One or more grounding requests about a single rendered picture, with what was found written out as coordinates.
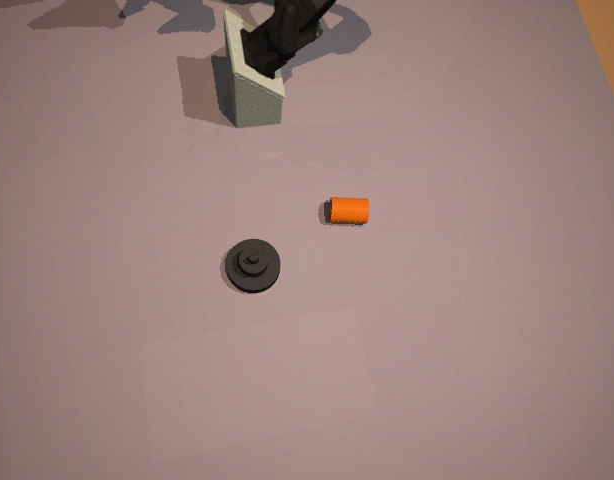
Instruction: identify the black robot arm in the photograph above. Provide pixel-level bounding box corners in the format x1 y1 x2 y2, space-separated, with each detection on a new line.
240 0 336 79

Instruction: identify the orange knob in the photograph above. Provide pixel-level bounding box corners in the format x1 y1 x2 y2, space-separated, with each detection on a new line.
329 197 369 224

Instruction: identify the black stepped round pedestal with shaft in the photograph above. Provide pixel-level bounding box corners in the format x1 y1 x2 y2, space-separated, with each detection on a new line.
226 239 281 293

